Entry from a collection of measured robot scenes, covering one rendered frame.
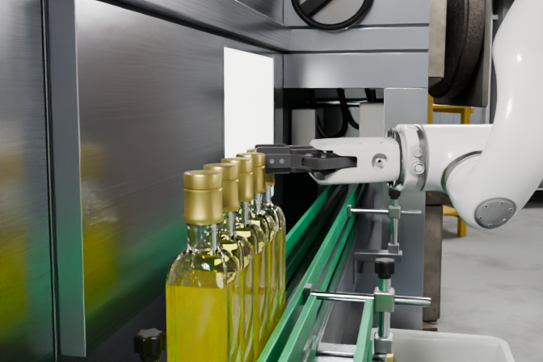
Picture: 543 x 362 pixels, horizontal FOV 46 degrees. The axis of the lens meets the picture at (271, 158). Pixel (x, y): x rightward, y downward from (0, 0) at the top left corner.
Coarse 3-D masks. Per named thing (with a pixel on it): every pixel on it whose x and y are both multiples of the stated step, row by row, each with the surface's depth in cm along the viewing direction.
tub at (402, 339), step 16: (400, 336) 106; (416, 336) 105; (432, 336) 105; (448, 336) 104; (464, 336) 104; (480, 336) 104; (400, 352) 106; (416, 352) 105; (432, 352) 105; (448, 352) 104; (464, 352) 104; (480, 352) 103; (496, 352) 102
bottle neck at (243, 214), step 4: (240, 204) 68; (244, 204) 68; (248, 204) 68; (240, 208) 68; (244, 208) 68; (248, 208) 68; (240, 212) 68; (244, 212) 68; (248, 212) 68; (236, 216) 68; (240, 216) 68; (244, 216) 68; (248, 216) 68; (236, 220) 68; (240, 220) 68; (244, 220) 68; (248, 220) 68; (236, 224) 68; (240, 224) 68
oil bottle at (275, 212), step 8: (264, 208) 79; (272, 208) 79; (272, 216) 78; (280, 216) 80; (280, 224) 79; (280, 232) 79; (280, 240) 79; (280, 248) 79; (280, 256) 79; (280, 264) 79; (280, 272) 79; (280, 280) 79; (280, 288) 80; (280, 296) 80; (280, 304) 80; (280, 312) 80
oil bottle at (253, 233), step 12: (240, 228) 68; (252, 228) 68; (252, 240) 67; (264, 240) 70; (264, 252) 70; (264, 264) 70; (264, 276) 70; (264, 288) 70; (264, 300) 70; (264, 312) 70; (264, 324) 70; (264, 336) 71
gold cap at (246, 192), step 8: (224, 160) 68; (232, 160) 67; (240, 160) 67; (248, 160) 67; (240, 168) 67; (248, 168) 67; (240, 176) 67; (248, 176) 68; (240, 184) 67; (248, 184) 68; (240, 192) 67; (248, 192) 68; (240, 200) 67; (248, 200) 68
